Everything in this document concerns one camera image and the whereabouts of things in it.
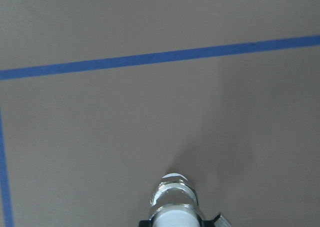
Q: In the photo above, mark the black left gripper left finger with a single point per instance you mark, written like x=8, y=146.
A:
x=145, y=223

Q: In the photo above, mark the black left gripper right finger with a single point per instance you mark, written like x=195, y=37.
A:
x=208, y=223

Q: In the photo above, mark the white PPR valve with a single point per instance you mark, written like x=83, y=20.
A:
x=174, y=203

